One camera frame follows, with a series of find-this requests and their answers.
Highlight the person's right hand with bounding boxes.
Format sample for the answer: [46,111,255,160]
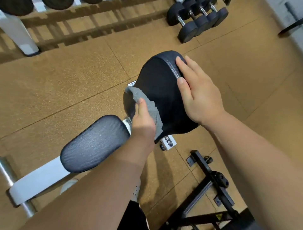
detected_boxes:
[175,56,225,127]

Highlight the person's left hand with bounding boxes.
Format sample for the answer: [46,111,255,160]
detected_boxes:
[131,97,157,157]

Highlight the grey cleaning cloth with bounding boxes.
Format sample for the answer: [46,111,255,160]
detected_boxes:
[125,86,164,142]

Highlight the black adjustable weight bench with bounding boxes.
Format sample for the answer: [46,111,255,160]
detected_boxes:
[160,150,263,230]

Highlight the white exercise machine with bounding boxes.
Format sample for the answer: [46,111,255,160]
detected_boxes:
[0,50,199,218]

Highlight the person's left forearm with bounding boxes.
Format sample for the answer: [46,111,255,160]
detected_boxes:
[21,137,154,230]

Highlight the person's right forearm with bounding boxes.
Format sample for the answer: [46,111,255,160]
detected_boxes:
[203,111,303,230]

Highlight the white perforated right shoe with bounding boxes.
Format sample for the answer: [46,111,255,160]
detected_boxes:
[131,180,142,202]

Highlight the white perforated shoe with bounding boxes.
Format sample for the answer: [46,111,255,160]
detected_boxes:
[131,180,142,202]
[60,179,79,195]

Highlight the black trousers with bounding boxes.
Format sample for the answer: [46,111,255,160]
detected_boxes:
[123,200,150,230]

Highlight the white perforated left shoe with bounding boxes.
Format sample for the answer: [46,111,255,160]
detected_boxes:
[60,179,79,195]

